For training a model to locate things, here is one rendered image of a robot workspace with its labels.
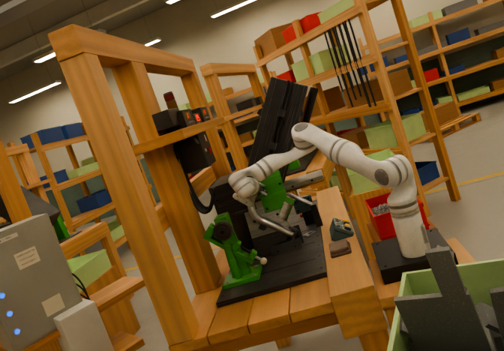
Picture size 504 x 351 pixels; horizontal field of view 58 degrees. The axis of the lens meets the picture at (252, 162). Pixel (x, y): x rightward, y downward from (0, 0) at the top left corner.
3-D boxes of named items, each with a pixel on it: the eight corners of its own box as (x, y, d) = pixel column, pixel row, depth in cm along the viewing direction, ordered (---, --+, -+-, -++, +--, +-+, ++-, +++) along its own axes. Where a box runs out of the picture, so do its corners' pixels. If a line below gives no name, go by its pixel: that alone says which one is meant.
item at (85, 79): (247, 216, 295) (196, 72, 284) (193, 339, 149) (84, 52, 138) (235, 220, 296) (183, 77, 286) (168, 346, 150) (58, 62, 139)
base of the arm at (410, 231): (427, 243, 155) (415, 196, 152) (433, 254, 146) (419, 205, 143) (400, 249, 157) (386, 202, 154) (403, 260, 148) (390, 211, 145)
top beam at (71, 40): (196, 72, 285) (192, 58, 284) (83, 52, 138) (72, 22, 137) (184, 77, 286) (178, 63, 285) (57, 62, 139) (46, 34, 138)
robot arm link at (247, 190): (262, 190, 181) (249, 173, 183) (255, 189, 166) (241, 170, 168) (249, 202, 181) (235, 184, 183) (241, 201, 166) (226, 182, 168)
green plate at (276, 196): (291, 205, 208) (278, 161, 212) (289, 205, 200) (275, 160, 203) (268, 213, 210) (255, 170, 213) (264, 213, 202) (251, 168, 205)
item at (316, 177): (323, 175, 227) (321, 169, 226) (325, 181, 211) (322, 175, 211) (249, 198, 233) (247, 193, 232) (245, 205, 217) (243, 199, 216)
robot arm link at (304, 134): (301, 116, 180) (349, 134, 161) (307, 135, 186) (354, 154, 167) (284, 130, 177) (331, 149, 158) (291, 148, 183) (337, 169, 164)
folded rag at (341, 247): (330, 250, 180) (328, 242, 180) (350, 244, 178) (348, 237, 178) (331, 259, 170) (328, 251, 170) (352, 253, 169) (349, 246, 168)
